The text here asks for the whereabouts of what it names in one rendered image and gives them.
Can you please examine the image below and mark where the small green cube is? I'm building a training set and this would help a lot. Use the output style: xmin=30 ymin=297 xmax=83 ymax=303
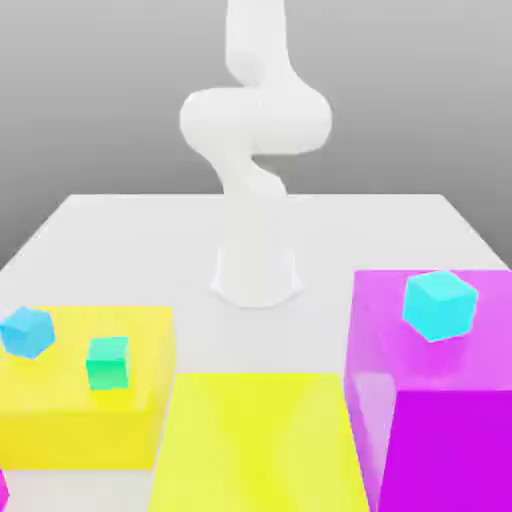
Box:
xmin=85 ymin=335 xmax=132 ymax=392

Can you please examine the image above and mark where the small cyan cube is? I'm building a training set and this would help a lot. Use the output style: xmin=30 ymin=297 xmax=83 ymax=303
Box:
xmin=401 ymin=270 xmax=480 ymax=344

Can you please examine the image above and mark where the small blue cube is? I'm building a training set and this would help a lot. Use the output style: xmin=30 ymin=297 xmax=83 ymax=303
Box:
xmin=0 ymin=306 xmax=56 ymax=360

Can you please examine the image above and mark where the large lemon yellow box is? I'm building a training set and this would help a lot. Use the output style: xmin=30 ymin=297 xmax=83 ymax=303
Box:
xmin=147 ymin=372 xmax=371 ymax=512

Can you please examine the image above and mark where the large golden yellow box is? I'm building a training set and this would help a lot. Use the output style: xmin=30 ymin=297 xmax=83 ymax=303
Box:
xmin=0 ymin=305 xmax=177 ymax=472

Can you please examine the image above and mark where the large magenta box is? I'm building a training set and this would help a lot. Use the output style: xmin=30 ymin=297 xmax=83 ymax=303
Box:
xmin=343 ymin=269 xmax=512 ymax=512

